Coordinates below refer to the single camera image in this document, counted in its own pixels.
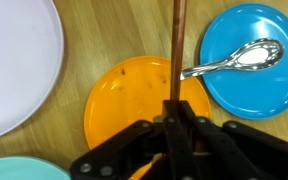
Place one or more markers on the yellow plate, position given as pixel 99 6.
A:
pixel 130 93

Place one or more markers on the brown wooden spoon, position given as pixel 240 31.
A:
pixel 178 50

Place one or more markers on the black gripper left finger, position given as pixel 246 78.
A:
pixel 117 143

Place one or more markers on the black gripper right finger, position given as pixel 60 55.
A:
pixel 250 146

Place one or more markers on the silver slotted spoon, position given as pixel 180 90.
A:
pixel 217 65

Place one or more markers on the light blue plate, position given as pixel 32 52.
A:
pixel 20 170

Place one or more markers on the large pink plate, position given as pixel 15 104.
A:
pixel 14 66

